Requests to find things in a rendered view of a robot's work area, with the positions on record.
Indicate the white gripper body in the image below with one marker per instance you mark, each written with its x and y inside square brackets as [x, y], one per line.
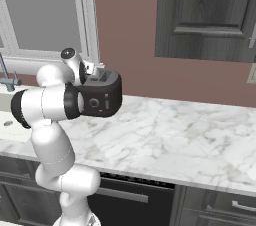
[99, 71]

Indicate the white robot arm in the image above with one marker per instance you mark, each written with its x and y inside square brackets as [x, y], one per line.
[50, 156]

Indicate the dark toaster lever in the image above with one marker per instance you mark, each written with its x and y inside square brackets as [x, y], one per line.
[107, 97]

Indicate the black toaster with grey top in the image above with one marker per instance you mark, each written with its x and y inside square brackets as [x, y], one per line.
[100, 103]

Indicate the white framed window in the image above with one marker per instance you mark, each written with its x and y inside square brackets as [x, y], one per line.
[46, 10]

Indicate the grey metal tap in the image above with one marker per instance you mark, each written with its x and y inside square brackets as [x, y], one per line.
[9, 81]

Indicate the white sink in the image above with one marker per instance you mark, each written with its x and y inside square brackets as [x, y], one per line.
[10, 126]

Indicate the black dishwasher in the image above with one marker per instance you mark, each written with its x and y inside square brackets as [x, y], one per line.
[140, 210]

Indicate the dark grey base cupboard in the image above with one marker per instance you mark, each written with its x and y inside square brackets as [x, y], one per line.
[20, 196]

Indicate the dark grey drawer front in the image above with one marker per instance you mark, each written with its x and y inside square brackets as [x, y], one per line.
[216, 211]

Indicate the dark grey wall cupboard door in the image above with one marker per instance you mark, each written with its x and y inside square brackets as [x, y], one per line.
[206, 10]

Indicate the beige wall outlet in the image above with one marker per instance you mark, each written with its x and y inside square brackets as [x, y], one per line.
[252, 74]

